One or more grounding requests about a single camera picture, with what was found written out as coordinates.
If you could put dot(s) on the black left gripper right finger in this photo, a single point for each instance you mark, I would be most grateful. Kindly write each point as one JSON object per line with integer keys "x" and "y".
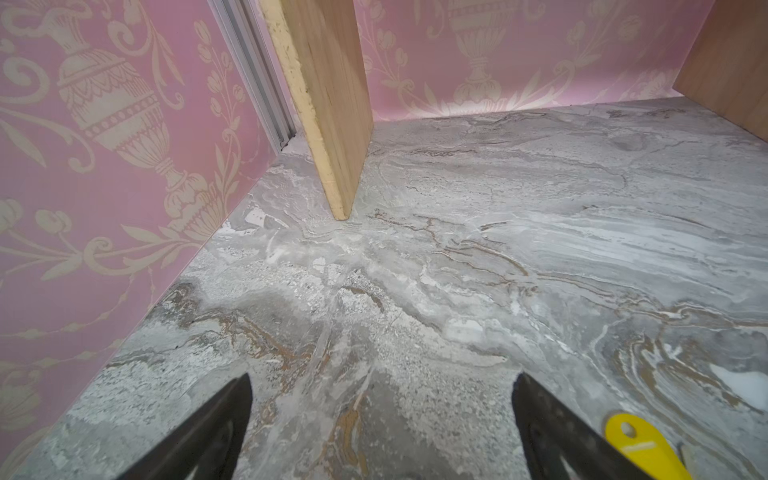
{"x": 557, "y": 443}

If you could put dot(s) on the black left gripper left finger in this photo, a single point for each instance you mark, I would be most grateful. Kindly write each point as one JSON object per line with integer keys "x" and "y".
{"x": 207, "y": 445}

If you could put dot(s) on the yellow key tag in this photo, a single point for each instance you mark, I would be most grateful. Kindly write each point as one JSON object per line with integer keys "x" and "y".
{"x": 645, "y": 446}

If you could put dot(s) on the wooden two-tier shelf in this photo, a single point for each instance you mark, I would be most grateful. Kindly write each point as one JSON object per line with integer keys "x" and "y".
{"x": 349, "y": 64}

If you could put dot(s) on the aluminium corner post left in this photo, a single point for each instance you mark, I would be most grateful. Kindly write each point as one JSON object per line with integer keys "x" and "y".
{"x": 245, "y": 32}

